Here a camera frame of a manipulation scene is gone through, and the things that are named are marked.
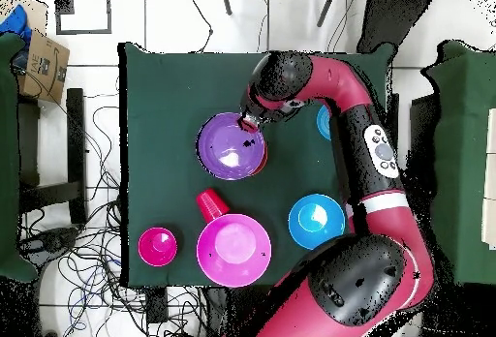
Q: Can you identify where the dark green table cloth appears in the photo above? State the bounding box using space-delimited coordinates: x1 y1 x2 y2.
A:
117 41 398 288

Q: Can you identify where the small crimson bowl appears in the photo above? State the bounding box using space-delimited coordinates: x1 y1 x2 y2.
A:
138 227 179 268

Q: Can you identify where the green cloth covered table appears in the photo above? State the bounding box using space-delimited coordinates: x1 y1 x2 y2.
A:
419 40 496 286
0 32 38 284

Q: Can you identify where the black floor cable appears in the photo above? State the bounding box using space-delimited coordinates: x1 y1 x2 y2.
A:
188 0 215 54

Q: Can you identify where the flat-bottomed blue bowl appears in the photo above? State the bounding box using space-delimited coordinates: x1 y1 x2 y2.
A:
315 104 333 141

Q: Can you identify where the black square floor frame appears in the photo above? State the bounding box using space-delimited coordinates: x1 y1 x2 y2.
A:
54 0 112 36

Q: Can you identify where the white box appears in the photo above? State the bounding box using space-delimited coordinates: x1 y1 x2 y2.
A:
480 107 496 251

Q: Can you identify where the red cup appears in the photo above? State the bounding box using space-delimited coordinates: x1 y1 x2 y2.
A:
196 188 232 224

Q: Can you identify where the person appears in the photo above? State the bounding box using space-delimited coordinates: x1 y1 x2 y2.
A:
356 0 437 56

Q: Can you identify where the large pink bowl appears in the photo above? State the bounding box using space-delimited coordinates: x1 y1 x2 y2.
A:
196 213 272 289

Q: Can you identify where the deep blue bowl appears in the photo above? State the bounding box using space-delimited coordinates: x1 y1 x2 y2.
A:
287 193 347 252

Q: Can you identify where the orange bowl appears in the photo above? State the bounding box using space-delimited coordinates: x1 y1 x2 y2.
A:
253 145 269 178

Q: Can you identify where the wide purple bowl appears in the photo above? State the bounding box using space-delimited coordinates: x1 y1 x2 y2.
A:
196 111 267 182

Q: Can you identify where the grey black equipment base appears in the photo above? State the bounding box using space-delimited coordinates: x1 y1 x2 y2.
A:
18 226 80 264

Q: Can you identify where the cardboard box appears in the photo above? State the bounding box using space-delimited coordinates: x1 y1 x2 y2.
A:
16 30 71 105

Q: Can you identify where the black wooden bench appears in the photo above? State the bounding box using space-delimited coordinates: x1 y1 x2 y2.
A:
16 87 88 226

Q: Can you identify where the blue bag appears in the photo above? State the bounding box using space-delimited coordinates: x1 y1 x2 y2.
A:
0 3 33 44

